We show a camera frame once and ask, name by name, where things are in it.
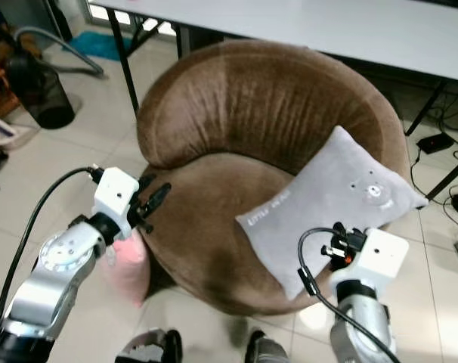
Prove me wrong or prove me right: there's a white table with black legs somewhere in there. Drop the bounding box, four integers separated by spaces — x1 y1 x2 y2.
89 0 458 201

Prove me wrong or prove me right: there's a brown round velvet sofa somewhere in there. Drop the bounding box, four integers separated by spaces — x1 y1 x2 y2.
135 39 411 317

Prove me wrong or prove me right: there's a black power adapter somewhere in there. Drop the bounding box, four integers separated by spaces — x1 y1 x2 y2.
416 132 456 155

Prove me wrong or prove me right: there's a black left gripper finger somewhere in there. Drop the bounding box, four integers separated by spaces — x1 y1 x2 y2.
147 182 173 217

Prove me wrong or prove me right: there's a grey vacuum hose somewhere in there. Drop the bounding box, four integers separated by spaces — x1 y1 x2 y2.
16 26 107 77

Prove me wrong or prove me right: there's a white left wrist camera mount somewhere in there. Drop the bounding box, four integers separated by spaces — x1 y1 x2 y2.
92 167 141 241

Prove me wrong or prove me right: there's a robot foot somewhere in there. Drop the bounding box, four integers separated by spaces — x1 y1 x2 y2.
245 329 292 363
114 327 182 363

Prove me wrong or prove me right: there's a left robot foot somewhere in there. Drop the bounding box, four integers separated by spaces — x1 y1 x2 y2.
114 327 182 363

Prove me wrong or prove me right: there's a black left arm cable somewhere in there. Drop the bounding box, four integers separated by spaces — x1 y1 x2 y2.
0 165 105 341

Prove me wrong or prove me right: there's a teal floor mat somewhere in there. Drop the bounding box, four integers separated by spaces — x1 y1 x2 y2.
69 30 133 62

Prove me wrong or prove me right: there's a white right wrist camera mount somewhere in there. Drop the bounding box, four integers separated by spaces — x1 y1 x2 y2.
330 227 410 285

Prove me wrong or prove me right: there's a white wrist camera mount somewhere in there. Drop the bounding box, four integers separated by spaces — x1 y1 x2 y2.
92 167 141 241
330 227 410 285

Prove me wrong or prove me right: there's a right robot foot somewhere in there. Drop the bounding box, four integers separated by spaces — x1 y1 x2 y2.
245 329 292 363

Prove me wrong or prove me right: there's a black mesh waste bin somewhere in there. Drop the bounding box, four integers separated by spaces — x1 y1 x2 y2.
8 53 76 130

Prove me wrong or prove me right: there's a pink plush pillow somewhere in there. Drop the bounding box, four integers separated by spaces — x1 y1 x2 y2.
101 231 152 307

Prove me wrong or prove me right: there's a grey little bear pillow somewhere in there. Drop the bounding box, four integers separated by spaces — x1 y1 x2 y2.
235 125 429 301

